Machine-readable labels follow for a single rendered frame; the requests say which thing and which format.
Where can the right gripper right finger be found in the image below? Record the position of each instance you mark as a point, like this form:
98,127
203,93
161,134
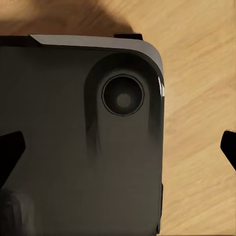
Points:
228,146

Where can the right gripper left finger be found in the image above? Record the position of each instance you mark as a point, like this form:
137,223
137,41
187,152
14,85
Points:
12,147

